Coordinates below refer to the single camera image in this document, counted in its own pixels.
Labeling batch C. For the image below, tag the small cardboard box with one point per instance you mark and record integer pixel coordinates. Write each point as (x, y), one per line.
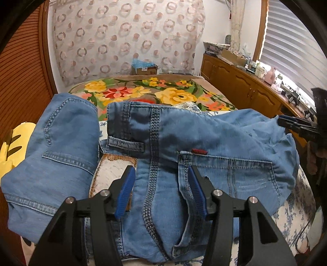
(148, 70)

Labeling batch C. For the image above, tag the grey striped window blind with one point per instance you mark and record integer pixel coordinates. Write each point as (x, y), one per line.
(288, 38)

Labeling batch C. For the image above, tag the pink container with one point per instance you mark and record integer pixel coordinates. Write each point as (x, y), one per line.
(270, 76)

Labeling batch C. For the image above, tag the flat cardboard box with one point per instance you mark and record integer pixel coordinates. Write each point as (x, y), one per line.
(232, 57)

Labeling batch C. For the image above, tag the person's right hand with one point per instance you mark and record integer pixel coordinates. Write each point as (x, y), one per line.
(313, 158)

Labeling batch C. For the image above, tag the brown wooden door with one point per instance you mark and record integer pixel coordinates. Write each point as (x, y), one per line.
(25, 76)

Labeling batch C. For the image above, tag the colourful floral blanket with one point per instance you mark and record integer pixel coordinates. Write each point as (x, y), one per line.
(176, 96)

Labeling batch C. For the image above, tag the cream lace curtain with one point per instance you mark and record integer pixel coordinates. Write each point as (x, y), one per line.
(236, 25)

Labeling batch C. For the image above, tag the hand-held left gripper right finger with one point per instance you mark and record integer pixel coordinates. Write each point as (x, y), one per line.
(196, 191)

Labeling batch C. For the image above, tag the blue plastic bag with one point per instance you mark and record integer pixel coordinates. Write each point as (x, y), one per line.
(140, 62)

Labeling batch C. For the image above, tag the circle patterned sheer curtain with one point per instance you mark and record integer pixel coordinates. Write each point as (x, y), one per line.
(127, 38)

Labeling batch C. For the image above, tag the white blue floral quilt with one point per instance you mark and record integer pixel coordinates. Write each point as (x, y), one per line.
(293, 217)

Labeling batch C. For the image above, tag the brown wooden sideboard cabinet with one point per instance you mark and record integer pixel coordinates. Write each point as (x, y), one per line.
(230, 74)

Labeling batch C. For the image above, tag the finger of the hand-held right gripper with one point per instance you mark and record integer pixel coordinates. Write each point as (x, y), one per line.
(293, 122)

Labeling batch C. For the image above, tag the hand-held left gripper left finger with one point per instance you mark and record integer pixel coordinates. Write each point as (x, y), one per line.
(126, 191)

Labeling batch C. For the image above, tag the white jar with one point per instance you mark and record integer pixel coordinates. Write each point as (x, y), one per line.
(260, 71)

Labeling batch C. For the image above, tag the white brown-edged mat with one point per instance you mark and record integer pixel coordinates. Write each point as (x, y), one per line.
(112, 171)

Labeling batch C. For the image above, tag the blue denim pants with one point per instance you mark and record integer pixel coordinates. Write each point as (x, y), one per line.
(163, 143)

